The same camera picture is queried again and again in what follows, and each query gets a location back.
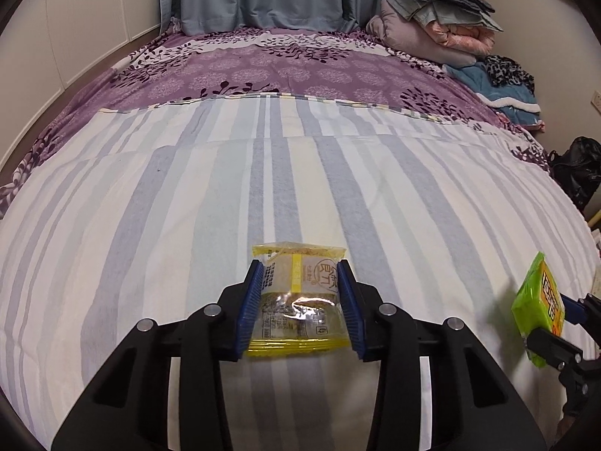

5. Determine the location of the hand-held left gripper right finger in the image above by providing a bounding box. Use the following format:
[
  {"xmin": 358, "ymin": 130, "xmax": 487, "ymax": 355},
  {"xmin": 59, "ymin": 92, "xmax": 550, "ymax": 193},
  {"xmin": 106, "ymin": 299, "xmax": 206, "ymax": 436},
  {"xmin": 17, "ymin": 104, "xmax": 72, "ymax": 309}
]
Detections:
[{"xmin": 335, "ymin": 259, "xmax": 548, "ymax": 451}]

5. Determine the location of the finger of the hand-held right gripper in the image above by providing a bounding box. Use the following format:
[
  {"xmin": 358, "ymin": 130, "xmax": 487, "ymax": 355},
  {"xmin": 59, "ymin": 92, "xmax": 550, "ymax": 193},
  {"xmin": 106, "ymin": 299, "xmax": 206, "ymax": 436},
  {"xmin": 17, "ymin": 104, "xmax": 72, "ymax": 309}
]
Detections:
[
  {"xmin": 561, "ymin": 293, "xmax": 601, "ymax": 326},
  {"xmin": 525, "ymin": 328, "xmax": 584, "ymax": 373}
]

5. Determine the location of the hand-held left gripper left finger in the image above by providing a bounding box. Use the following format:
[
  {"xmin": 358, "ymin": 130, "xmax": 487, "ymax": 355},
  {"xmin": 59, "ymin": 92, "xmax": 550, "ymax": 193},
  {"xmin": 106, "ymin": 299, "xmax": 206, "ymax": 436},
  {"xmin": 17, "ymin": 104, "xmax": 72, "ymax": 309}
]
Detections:
[{"xmin": 51, "ymin": 259, "xmax": 266, "ymax": 451}]

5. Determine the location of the small green packet orange label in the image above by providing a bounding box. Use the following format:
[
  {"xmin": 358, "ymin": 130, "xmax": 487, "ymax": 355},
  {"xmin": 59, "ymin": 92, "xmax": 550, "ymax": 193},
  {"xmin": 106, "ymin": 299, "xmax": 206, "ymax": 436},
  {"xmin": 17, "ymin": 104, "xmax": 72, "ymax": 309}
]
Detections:
[{"xmin": 511, "ymin": 252, "xmax": 567, "ymax": 368}]

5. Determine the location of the yellow clear snack packet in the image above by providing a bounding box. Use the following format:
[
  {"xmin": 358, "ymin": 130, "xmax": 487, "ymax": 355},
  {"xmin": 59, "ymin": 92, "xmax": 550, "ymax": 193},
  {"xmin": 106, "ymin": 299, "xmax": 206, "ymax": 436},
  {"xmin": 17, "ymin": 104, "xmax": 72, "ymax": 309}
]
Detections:
[{"xmin": 247, "ymin": 242, "xmax": 351, "ymax": 358}]

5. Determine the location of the striped blanket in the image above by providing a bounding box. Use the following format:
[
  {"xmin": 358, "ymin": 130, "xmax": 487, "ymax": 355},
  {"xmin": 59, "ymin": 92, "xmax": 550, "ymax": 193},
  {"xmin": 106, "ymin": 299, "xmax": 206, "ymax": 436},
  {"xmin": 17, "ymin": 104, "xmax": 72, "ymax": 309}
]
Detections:
[{"xmin": 0, "ymin": 91, "xmax": 601, "ymax": 451}]

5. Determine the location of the black backpack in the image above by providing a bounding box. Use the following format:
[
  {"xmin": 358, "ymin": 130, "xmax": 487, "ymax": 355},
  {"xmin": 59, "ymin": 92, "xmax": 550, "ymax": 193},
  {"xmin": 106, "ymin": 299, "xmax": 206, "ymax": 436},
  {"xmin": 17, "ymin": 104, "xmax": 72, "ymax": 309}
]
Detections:
[{"xmin": 549, "ymin": 136, "xmax": 601, "ymax": 212}]

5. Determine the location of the blue fleece blanket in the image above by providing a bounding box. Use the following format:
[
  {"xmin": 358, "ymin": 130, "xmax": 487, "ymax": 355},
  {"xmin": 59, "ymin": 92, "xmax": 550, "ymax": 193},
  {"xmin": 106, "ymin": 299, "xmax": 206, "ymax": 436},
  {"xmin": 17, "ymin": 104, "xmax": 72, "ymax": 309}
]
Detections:
[{"xmin": 443, "ymin": 63, "xmax": 546, "ymax": 130}]

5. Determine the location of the leopard print cloth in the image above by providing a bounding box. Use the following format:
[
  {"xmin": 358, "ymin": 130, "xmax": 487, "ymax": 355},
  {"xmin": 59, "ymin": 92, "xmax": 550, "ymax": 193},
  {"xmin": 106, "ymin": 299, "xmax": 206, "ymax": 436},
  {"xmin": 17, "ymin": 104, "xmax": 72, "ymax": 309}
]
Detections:
[{"xmin": 483, "ymin": 54, "xmax": 536, "ymax": 95}]

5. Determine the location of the purple floral bedsheet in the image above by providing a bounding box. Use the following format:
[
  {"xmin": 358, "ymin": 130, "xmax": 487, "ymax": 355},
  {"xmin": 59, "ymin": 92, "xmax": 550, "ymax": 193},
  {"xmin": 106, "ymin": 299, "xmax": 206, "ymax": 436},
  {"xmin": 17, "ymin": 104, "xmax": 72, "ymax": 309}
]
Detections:
[{"xmin": 0, "ymin": 16, "xmax": 553, "ymax": 208}]

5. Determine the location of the pink folded quilt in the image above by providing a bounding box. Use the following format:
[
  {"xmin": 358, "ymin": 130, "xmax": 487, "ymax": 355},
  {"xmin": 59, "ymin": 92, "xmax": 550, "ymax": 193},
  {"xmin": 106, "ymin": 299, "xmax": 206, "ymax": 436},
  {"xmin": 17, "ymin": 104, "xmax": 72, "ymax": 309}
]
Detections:
[{"xmin": 431, "ymin": 21, "xmax": 497, "ymax": 55}]

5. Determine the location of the grey-green folded sheet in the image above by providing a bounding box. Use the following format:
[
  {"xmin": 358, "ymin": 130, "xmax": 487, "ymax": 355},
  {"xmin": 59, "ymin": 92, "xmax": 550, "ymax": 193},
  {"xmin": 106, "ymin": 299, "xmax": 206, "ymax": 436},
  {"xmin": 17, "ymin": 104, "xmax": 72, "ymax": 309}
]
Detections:
[{"xmin": 391, "ymin": 0, "xmax": 503, "ymax": 34}]

